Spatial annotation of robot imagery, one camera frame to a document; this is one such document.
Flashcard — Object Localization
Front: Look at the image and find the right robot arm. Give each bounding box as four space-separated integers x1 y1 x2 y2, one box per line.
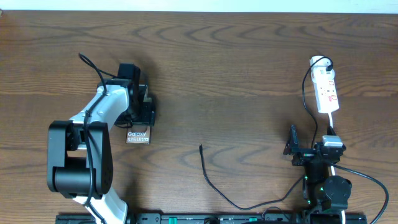
284 125 352 217

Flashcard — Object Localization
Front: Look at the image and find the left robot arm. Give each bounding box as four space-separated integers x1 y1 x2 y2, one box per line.
47 63 155 223

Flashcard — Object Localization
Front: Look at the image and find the white charger adapter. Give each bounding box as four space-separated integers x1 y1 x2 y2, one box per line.
310 55 335 82

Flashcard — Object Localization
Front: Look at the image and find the white power strip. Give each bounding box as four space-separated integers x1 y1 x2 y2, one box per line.
312 76 339 114

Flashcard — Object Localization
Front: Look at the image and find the white power strip cord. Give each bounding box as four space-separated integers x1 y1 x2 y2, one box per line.
328 112 346 224

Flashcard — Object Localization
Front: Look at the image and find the black charger cable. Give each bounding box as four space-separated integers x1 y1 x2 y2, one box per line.
198 55 334 211

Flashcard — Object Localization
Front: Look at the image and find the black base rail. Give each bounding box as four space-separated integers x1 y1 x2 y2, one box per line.
55 212 368 224

